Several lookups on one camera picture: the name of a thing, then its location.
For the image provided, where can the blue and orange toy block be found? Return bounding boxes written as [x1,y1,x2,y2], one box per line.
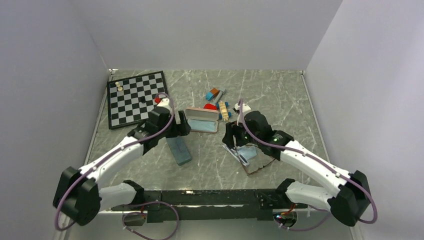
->
[205,88,220,101]

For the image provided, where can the brown-framed sunglasses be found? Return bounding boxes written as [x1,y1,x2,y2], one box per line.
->
[234,145,276,177]

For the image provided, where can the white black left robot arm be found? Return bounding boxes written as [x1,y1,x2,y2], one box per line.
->
[52,106,191,226]

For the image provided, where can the pink glasses case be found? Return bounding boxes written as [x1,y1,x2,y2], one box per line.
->
[185,107,219,134]

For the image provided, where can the black white chessboard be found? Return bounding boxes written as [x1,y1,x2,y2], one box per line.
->
[106,71,168,130]

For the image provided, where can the light blue cleaning cloth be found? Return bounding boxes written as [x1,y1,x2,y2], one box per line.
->
[188,119,217,133]

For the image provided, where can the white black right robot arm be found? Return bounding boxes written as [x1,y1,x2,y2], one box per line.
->
[222,110,375,227]

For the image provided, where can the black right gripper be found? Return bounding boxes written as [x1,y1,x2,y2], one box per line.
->
[222,119,261,149]

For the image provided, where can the cream toy cart blue wheels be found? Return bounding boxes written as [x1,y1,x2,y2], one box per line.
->
[215,101,232,122]

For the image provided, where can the white-framed sunglasses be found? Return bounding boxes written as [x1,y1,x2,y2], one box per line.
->
[222,144,250,167]

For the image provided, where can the grey toy bar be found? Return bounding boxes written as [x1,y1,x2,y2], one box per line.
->
[213,88,226,105]

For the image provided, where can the grey-blue glasses case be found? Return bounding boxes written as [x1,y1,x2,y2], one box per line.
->
[166,136,192,166]

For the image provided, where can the red toy block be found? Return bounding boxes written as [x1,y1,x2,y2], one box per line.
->
[203,103,217,111]

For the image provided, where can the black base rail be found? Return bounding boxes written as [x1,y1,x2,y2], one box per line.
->
[112,188,307,223]

